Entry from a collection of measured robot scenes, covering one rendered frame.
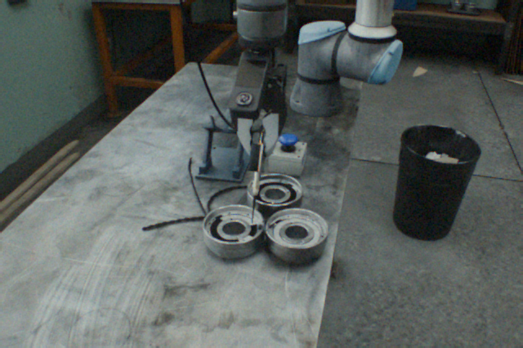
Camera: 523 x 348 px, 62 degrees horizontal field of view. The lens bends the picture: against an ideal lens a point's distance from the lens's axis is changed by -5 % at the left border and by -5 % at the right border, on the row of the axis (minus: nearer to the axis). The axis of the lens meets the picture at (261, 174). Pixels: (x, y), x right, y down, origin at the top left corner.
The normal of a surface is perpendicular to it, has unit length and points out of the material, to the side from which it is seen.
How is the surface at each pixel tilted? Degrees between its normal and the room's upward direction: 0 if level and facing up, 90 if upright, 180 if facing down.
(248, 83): 31
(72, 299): 0
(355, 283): 0
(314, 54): 90
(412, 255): 0
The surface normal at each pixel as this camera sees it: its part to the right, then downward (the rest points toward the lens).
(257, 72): -0.11, -0.45
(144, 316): 0.00, -0.84
